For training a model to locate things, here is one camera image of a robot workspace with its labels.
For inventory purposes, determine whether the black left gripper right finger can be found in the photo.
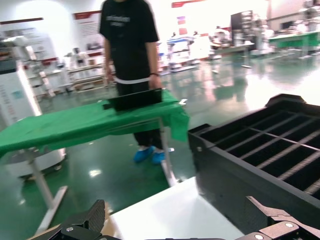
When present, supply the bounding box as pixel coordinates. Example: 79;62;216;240
239;195;320;240

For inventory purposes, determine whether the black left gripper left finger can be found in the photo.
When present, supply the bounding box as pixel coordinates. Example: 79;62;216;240
32;199;108;240

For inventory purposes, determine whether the black slotted container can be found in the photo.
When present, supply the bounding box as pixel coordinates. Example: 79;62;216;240
187;93;320;233

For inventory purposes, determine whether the white table leg with foot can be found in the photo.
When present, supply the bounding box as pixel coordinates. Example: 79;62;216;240
24;147;69;236
158;117;180;188

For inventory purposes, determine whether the green tablecloth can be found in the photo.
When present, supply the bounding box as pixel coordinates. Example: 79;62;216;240
0;89;190;157

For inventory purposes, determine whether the black laptop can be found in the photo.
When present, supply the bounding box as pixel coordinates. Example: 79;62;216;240
102;87;165;113

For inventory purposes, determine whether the white wheeled robot cabinet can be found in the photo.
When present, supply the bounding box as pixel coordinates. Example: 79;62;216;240
0;34;67;179

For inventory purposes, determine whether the white background shelving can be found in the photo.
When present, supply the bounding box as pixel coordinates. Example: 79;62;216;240
66;47;107;94

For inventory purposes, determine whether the green covered background table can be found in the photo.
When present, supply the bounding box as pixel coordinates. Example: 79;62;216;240
269;31;320;55

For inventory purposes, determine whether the black background shelf rack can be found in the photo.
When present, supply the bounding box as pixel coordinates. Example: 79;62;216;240
229;10;255;46

